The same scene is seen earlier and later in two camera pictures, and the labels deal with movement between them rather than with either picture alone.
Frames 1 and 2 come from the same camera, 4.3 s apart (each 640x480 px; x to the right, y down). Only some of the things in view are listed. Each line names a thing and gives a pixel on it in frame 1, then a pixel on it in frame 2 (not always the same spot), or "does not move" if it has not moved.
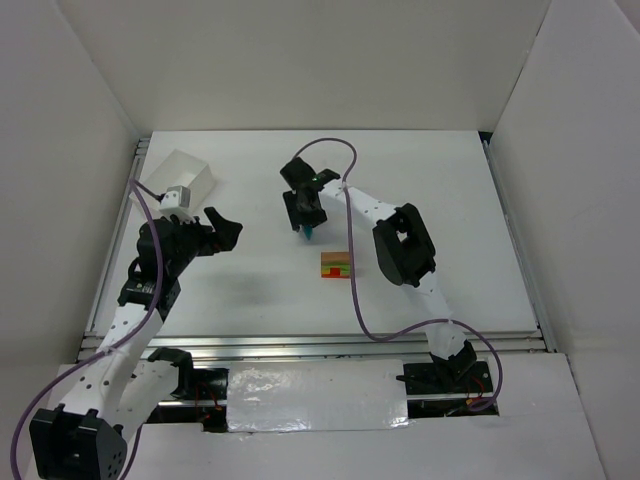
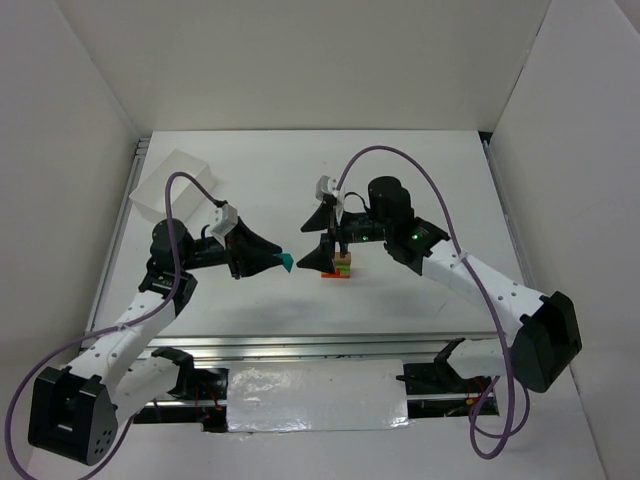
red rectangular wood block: x=335 y=272 does not move
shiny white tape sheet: x=316 y=395 does not move
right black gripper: x=306 y=218 -> x=332 y=232
